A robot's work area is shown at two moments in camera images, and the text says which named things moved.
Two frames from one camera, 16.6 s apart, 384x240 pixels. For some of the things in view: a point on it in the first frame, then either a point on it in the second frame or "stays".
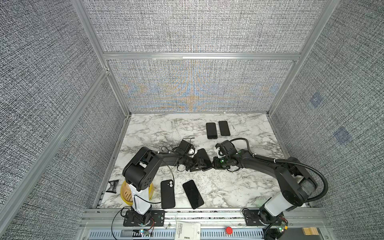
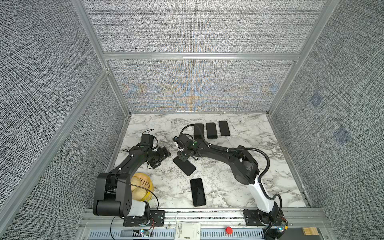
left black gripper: x=194 y=166 -> x=163 y=153
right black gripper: x=215 y=164 -> x=180 y=156
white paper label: x=187 y=230 stays
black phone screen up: x=224 y=128 stays
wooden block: x=310 y=231 stays
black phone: x=203 y=160 -> x=199 y=133
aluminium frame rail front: x=307 y=217 stays
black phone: x=211 y=131 stays
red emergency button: x=229 y=230 stays
